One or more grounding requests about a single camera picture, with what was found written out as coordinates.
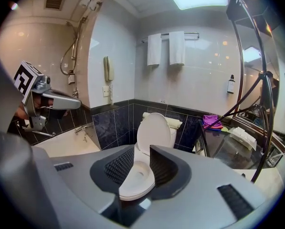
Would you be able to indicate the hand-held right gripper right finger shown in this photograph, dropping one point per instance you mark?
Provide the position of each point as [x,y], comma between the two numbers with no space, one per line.
[199,199]

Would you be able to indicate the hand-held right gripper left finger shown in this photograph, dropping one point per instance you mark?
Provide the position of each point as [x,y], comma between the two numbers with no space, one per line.
[68,194]

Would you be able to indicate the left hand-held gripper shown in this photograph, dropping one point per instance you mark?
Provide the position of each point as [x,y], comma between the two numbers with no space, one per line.
[25,80]

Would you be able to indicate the white toilet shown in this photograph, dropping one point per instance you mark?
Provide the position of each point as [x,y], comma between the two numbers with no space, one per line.
[137,190]
[172,135]

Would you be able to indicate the person's left forearm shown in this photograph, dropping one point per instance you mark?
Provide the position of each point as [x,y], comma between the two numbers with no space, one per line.
[20,111]

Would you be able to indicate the white toilet lid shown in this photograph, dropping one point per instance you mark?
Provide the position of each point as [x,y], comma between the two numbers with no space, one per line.
[153,132]

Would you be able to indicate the person's left hand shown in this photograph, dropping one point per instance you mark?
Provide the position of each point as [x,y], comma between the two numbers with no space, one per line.
[43,102]

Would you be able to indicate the chrome shower valve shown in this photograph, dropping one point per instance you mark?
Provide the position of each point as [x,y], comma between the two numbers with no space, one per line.
[75,94]

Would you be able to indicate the chrome tub faucet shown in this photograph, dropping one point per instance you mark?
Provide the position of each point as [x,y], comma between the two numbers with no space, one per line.
[83,128]

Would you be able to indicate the chrome grab bar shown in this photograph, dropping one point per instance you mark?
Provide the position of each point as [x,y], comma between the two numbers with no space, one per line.
[39,132]

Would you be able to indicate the white bathtub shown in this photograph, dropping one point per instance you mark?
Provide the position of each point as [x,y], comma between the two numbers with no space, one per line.
[68,144]

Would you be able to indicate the marble vanity counter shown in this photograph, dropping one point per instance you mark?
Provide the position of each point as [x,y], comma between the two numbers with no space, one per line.
[228,156]

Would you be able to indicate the blue cloth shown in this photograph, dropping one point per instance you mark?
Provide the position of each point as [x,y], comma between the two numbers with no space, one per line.
[216,129]

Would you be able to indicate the green soap dish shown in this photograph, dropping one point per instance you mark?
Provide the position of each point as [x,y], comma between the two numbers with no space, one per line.
[225,129]

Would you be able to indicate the orange cloth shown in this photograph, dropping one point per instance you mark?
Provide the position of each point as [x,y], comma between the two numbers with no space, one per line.
[218,126]

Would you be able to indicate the white tissue box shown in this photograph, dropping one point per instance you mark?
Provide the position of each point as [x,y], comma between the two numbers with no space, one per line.
[242,136]

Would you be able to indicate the purple cloth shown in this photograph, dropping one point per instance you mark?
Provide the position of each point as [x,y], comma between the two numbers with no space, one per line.
[210,120]

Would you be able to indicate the cream rolled mat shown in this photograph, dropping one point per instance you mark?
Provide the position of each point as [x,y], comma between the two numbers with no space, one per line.
[175,123]

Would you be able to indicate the clear drinking glass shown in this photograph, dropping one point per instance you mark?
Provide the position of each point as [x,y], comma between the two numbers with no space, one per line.
[273,159]

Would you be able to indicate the vent grille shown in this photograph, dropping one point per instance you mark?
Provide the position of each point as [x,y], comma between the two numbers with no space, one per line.
[54,2]

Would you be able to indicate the white towel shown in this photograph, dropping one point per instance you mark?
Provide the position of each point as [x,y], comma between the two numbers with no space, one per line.
[176,48]
[154,49]

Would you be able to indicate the white pump bottle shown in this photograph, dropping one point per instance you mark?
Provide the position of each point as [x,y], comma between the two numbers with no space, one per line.
[231,85]

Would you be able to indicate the black tripod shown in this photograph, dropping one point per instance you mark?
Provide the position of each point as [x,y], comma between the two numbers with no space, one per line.
[264,92]

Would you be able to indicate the white wall socket plate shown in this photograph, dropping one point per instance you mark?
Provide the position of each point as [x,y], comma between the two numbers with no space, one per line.
[105,91]

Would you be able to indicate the beige wall telephone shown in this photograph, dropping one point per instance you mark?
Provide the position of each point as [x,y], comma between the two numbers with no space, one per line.
[108,68]

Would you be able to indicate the chrome shower rail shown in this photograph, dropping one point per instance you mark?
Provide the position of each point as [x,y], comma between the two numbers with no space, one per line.
[80,30]

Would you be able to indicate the small wall switch plate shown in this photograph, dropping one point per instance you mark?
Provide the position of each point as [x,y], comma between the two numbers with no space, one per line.
[162,101]

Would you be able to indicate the chrome towel rail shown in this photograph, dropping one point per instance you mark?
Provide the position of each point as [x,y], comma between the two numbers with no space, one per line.
[192,33]

